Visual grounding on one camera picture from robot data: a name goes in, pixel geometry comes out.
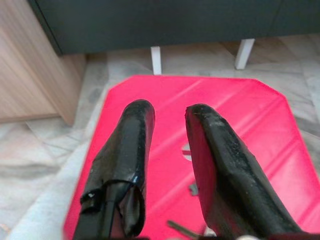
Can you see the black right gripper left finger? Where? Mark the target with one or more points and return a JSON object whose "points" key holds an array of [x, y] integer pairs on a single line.
{"points": [[125, 150]]}

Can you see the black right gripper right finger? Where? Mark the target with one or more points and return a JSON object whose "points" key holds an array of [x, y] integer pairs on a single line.
{"points": [[225, 175]]}

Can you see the red plastic stool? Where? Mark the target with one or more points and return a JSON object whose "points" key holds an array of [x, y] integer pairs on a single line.
{"points": [[170, 100]]}

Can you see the light wood cabinet glass top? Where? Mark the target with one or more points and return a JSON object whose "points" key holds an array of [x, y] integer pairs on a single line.
{"points": [[25, 75]]}

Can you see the dark low TV cabinet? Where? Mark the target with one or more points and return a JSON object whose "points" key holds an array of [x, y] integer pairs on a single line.
{"points": [[175, 20]]}

